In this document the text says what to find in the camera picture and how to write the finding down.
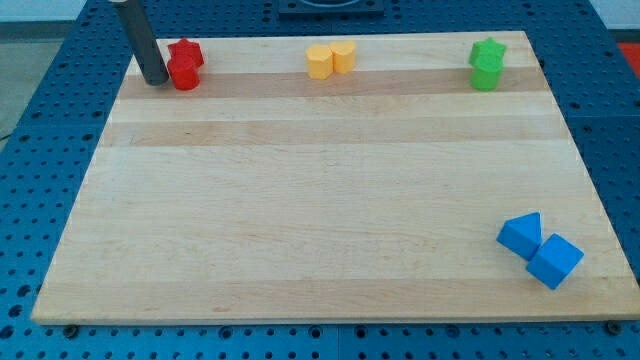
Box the red circle block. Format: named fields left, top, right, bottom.
left=167, top=55, right=200, bottom=91

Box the red star block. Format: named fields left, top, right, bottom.
left=168, top=38, right=205, bottom=68

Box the green circle block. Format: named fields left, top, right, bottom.
left=470, top=54, right=503, bottom=91

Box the green star block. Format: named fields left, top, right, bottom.
left=468, top=37, right=507, bottom=66

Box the light wooden board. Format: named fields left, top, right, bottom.
left=32, top=31, right=639, bottom=326

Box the yellow hexagon block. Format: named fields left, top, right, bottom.
left=305, top=44, right=333, bottom=80

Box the yellow heart block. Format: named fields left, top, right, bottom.
left=329, top=40, right=357, bottom=74

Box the blue triangle block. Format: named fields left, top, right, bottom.
left=496, top=212, right=542, bottom=261

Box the blue cube block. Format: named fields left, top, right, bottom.
left=526, top=233, right=584, bottom=290

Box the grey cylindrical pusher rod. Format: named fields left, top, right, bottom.
left=110, top=0, right=169, bottom=86

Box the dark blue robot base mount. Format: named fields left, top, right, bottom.
left=276, top=0, right=385, bottom=18

